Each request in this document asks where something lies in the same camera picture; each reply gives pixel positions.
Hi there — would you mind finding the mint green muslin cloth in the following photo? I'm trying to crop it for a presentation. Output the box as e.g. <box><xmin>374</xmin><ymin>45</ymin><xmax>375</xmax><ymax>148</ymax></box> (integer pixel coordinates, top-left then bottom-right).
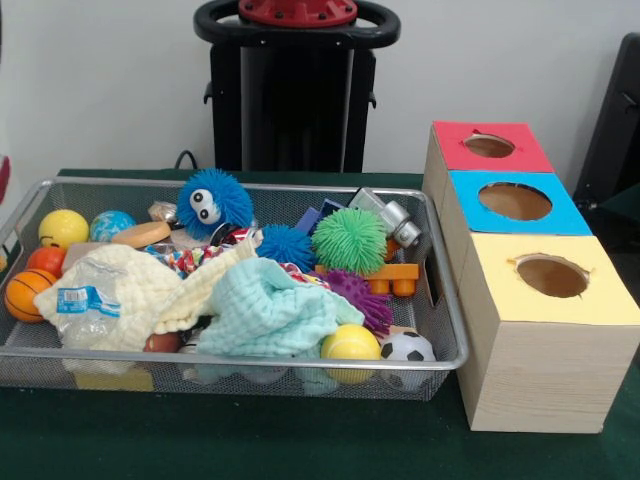
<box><xmin>197</xmin><ymin>262</ymin><xmax>366</xmax><ymax>359</ymax></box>

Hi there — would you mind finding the blue spiky rubber ball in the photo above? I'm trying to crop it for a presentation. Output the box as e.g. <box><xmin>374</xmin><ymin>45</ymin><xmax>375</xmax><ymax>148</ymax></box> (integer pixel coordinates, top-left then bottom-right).
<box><xmin>176</xmin><ymin>168</ymin><xmax>255</xmax><ymax>241</ymax></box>

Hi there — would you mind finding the silver mesh bin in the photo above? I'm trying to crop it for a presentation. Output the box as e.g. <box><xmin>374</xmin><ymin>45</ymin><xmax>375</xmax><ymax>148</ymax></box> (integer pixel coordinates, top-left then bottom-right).
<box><xmin>0</xmin><ymin>175</ymin><xmax>470</xmax><ymax>402</ymax></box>

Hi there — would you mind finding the wooden box with three holes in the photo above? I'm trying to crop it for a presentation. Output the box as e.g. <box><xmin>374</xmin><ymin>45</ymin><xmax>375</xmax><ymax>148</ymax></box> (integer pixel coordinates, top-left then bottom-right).
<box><xmin>421</xmin><ymin>119</ymin><xmax>640</xmax><ymax>434</ymax></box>

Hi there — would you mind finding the green spiky rubber ball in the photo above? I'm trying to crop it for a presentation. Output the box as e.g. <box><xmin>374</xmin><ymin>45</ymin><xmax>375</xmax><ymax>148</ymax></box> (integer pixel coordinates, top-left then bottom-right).
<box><xmin>311</xmin><ymin>208</ymin><xmax>389</xmax><ymax>276</ymax></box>

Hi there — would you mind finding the purple spiky rubber ball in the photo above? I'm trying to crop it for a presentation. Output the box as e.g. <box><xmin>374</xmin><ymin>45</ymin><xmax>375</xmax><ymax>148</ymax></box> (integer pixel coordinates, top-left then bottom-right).
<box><xmin>322</xmin><ymin>268</ymin><xmax>395</xmax><ymax>335</ymax></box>

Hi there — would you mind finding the yellow tennis ball toy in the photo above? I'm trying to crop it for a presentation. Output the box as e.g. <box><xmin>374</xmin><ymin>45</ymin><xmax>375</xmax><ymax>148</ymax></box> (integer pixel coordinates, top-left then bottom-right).
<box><xmin>320</xmin><ymin>323</ymin><xmax>382</xmax><ymax>362</ymax></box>

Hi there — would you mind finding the small soccer ball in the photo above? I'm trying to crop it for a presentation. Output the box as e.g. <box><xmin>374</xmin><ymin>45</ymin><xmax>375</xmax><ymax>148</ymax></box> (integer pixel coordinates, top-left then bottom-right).
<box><xmin>380</xmin><ymin>332</ymin><xmax>437</xmax><ymax>363</ymax></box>

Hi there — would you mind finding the dark green table cloth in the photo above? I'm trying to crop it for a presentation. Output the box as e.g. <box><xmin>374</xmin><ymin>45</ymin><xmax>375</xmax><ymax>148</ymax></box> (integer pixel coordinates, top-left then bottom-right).
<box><xmin>597</xmin><ymin>182</ymin><xmax>640</xmax><ymax>214</ymax></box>
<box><xmin>0</xmin><ymin>168</ymin><xmax>640</xmax><ymax>480</ymax></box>

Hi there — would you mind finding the crushed clear plastic bottle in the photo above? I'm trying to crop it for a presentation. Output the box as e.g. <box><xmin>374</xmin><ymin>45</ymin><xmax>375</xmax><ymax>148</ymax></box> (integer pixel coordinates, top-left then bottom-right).
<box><xmin>54</xmin><ymin>257</ymin><xmax>126</xmax><ymax>349</ymax></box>

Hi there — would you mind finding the yellow smiley ball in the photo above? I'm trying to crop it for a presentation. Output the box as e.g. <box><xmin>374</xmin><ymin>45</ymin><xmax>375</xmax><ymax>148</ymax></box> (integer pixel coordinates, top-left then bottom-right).
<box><xmin>38</xmin><ymin>208</ymin><xmax>90</xmax><ymax>249</ymax></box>

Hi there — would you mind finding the black upright panel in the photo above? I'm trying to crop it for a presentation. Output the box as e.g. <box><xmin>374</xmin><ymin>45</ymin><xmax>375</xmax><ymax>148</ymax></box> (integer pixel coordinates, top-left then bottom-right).
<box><xmin>572</xmin><ymin>32</ymin><xmax>640</xmax><ymax>211</ymax></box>

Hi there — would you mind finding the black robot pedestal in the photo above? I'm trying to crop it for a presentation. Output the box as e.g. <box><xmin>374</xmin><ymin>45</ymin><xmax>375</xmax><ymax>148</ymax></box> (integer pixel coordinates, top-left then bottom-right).
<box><xmin>193</xmin><ymin>0</ymin><xmax>401</xmax><ymax>174</ymax></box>

